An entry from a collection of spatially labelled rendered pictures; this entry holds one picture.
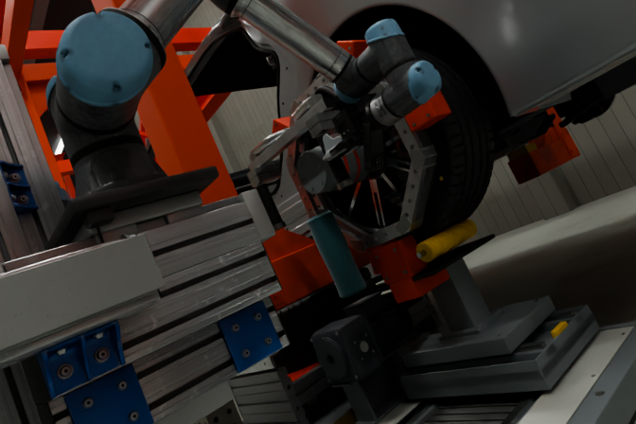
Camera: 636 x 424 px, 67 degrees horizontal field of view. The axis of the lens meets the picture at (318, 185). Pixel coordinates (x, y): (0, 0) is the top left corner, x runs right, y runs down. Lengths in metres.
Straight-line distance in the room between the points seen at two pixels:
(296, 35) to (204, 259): 0.55
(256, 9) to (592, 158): 4.85
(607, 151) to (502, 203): 1.27
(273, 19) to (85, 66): 0.50
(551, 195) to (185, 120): 4.51
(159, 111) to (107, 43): 1.05
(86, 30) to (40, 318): 0.37
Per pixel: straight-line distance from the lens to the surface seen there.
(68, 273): 0.60
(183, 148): 1.72
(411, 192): 1.35
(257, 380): 1.90
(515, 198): 6.03
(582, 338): 1.59
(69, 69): 0.72
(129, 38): 0.73
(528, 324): 1.54
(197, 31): 5.56
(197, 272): 0.77
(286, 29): 1.09
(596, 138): 5.59
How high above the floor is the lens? 0.61
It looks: 8 degrees up
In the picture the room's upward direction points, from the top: 25 degrees counter-clockwise
